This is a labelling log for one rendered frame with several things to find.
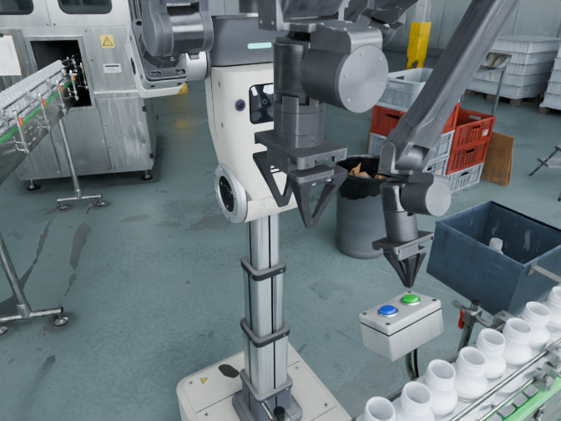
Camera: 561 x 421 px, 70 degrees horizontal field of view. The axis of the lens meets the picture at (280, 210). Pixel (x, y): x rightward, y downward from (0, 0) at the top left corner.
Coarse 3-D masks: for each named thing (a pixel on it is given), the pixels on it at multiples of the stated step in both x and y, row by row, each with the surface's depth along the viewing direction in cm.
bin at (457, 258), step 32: (448, 224) 143; (480, 224) 156; (512, 224) 148; (544, 224) 138; (448, 256) 138; (480, 256) 127; (512, 256) 151; (544, 256) 121; (480, 288) 130; (512, 288) 121; (544, 288) 133
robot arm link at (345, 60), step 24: (264, 0) 38; (264, 24) 39; (288, 24) 37; (312, 24) 35; (336, 24) 35; (360, 24) 36; (312, 48) 37; (336, 48) 34; (360, 48) 33; (312, 72) 36; (336, 72) 34; (360, 72) 34; (384, 72) 36; (312, 96) 38; (336, 96) 34; (360, 96) 35
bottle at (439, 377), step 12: (432, 360) 59; (432, 372) 60; (444, 372) 59; (432, 384) 57; (444, 384) 56; (432, 396) 57; (444, 396) 57; (456, 396) 58; (432, 408) 57; (444, 408) 57; (444, 420) 58
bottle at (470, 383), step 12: (468, 348) 61; (456, 360) 61; (468, 360) 62; (480, 360) 60; (456, 372) 61; (468, 372) 59; (480, 372) 58; (456, 384) 60; (468, 384) 59; (480, 384) 59; (468, 396) 59; (480, 396) 59; (456, 408) 61; (468, 420) 62
